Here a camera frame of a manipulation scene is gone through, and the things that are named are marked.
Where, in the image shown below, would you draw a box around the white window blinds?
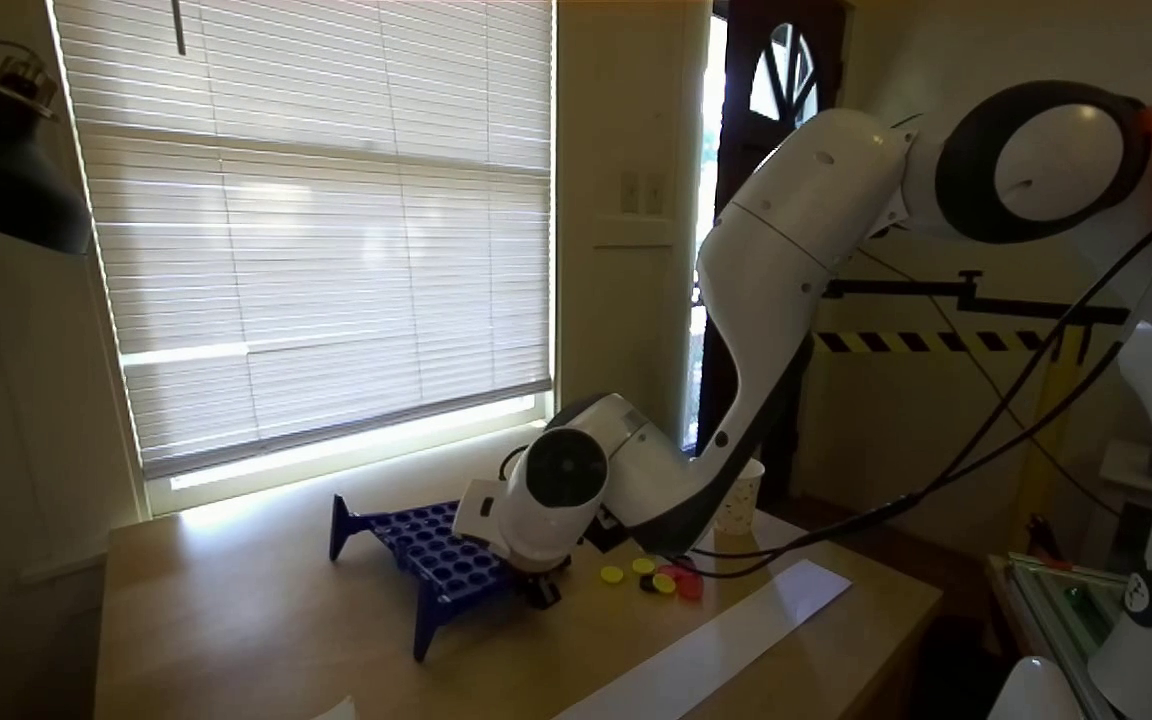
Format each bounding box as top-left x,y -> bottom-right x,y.
43,0 -> 562,479

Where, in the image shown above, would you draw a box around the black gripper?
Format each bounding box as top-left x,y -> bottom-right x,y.
510,561 -> 578,615

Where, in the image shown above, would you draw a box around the long white paper strip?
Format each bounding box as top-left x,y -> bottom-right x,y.
553,558 -> 857,720

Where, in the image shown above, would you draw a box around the dark door with window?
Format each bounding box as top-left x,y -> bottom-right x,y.
692,0 -> 857,459

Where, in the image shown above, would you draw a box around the black boom rod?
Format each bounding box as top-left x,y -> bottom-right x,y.
822,269 -> 1137,329

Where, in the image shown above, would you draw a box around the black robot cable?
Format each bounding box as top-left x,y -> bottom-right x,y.
685,195 -> 1152,583

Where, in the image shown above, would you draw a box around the blue plastic game grid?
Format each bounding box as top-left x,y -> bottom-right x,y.
326,494 -> 536,670

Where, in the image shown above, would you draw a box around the yellow black hazard tape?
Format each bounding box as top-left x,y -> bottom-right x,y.
808,326 -> 1129,362

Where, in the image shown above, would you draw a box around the white wall switch plate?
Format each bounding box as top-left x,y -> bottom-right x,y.
614,166 -> 676,221

